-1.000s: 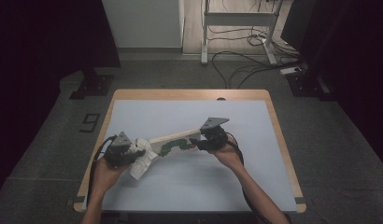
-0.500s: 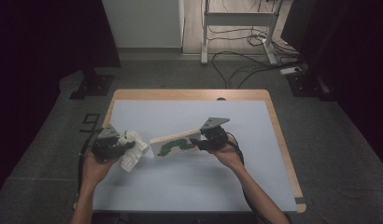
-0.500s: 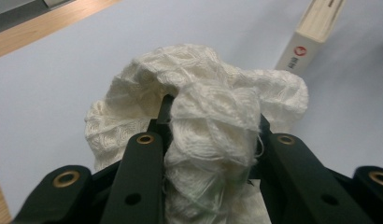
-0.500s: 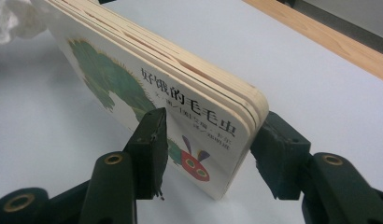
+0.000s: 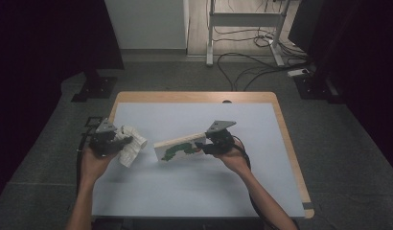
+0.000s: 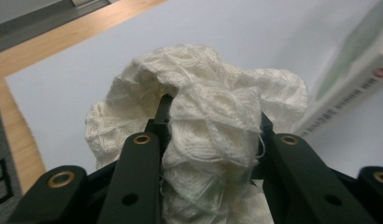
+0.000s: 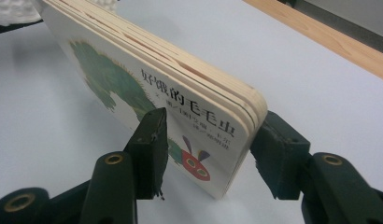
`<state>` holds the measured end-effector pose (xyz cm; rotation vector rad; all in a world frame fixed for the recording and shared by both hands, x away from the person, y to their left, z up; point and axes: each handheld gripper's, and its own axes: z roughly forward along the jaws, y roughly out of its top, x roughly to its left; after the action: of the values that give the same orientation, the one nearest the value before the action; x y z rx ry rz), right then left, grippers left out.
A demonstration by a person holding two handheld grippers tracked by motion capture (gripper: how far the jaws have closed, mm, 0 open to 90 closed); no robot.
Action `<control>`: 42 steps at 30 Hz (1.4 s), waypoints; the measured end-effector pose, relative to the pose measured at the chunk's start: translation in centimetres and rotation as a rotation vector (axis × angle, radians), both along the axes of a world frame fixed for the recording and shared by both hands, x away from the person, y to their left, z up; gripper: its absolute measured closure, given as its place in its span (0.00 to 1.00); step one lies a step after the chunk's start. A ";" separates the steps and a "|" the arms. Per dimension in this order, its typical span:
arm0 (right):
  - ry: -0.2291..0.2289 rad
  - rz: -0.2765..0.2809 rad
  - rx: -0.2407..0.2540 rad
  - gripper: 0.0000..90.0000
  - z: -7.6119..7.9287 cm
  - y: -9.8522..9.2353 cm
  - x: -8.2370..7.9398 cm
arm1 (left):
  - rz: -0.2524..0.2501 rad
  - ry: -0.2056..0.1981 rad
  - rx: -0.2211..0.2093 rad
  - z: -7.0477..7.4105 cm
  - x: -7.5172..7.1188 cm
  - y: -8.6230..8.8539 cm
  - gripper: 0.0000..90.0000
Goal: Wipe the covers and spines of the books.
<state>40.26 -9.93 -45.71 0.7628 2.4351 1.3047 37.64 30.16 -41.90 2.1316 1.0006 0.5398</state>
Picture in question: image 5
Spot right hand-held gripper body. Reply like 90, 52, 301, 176
204, 120, 238, 155

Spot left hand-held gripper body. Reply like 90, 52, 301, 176
88, 117, 120, 157

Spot white cloth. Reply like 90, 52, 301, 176
116, 125, 149, 169

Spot caterpillar picture book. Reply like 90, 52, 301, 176
152, 132, 208, 163

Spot person's left hand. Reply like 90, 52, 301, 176
80, 145, 118, 184

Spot person's right hand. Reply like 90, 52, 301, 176
213, 137, 250, 176

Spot black floor tape marker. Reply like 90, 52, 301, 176
83, 116, 104, 129

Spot wooden table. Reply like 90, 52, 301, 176
88, 91, 315, 219

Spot black stand base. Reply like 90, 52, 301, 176
293, 75, 346, 104
70, 68, 118, 104

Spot black curtain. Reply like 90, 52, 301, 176
287, 0, 393, 176
0, 0, 125, 205

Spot white power strip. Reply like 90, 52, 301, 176
287, 67, 311, 78

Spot white cabinet panel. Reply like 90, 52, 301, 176
104, 0, 190, 51

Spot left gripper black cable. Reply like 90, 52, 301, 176
75, 127, 94, 196

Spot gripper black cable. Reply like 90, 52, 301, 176
232, 135, 277, 230
75, 127, 94, 196

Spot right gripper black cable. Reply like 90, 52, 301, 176
232, 135, 277, 230

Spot black floor cable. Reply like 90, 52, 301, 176
216, 52, 313, 92

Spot tangled black cables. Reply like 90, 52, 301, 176
213, 25, 309, 61

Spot white metal desk frame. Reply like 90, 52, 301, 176
205, 0, 291, 67

